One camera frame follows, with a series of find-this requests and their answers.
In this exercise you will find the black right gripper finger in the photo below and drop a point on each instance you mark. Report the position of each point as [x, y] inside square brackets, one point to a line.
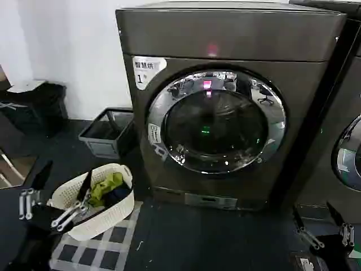
[303, 228]
[342, 223]

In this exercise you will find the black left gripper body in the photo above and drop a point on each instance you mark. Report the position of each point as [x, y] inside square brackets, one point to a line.
[49, 218]

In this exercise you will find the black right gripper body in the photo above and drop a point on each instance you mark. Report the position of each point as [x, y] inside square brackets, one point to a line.
[337, 247]

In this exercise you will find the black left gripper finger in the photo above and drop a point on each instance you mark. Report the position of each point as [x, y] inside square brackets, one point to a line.
[39, 180]
[81, 194]

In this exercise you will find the green garment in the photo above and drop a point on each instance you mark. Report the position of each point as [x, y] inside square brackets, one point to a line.
[108, 185]

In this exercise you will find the white perforated laundry basket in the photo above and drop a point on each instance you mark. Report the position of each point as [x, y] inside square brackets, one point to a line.
[107, 217]

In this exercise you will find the dark blue garment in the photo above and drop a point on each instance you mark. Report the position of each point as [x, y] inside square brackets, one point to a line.
[118, 194]

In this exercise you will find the black white checkered mat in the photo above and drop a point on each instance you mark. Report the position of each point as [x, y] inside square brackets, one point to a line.
[96, 251]

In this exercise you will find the grey plastic crate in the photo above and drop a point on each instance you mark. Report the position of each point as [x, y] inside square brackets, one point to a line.
[105, 135]

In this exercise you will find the chrome-rimmed round dryer door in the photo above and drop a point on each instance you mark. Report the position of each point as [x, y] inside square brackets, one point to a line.
[351, 153]

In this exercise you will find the black bin with white lid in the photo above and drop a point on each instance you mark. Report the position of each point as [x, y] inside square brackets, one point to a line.
[39, 107]

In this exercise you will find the grey dryer with dark edge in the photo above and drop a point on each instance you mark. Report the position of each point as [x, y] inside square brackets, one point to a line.
[338, 146]

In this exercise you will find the round glass dryer door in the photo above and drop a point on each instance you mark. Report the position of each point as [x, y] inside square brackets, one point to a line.
[215, 121]

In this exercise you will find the grey front-load dryer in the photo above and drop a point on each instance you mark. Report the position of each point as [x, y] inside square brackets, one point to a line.
[231, 39]

